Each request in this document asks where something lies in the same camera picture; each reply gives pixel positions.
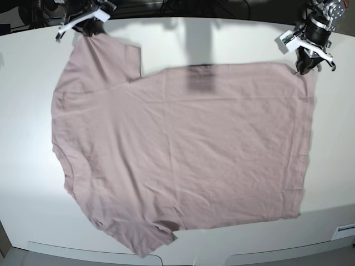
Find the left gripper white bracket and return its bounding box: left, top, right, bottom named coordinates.
left=275, top=30, right=336, bottom=75

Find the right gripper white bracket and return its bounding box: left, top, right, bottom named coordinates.
left=55, top=1, right=115, bottom=43

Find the mauve T-shirt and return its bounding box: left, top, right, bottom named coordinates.
left=52, top=34, right=315, bottom=257

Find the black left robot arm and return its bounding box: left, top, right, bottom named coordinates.
left=277, top=0, right=349, bottom=75

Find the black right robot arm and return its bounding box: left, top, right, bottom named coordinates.
left=34, top=1, right=116, bottom=43

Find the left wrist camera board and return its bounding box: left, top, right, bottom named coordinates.
left=279, top=32, right=293, bottom=45

